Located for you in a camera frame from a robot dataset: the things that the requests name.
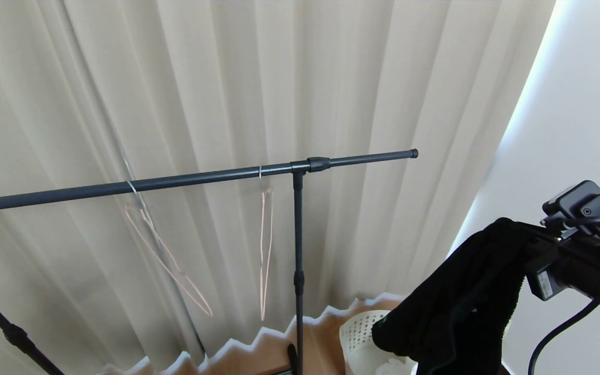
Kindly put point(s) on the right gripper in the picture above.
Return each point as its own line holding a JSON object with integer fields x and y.
{"x": 576, "y": 271}

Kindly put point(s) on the black shorts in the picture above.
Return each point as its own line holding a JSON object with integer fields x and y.
{"x": 461, "y": 302}

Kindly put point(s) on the beige curtain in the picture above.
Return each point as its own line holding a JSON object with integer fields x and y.
{"x": 331, "y": 78}

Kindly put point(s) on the pink clothes hanger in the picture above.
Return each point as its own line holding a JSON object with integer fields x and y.
{"x": 262, "y": 260}
{"x": 175, "y": 268}

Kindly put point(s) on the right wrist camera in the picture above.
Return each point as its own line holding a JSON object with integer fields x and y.
{"x": 586, "y": 205}

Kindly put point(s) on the white laundry basket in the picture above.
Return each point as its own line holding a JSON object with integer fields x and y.
{"x": 357, "y": 338}

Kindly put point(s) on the black clothes rack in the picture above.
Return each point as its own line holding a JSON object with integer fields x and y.
{"x": 175, "y": 182}

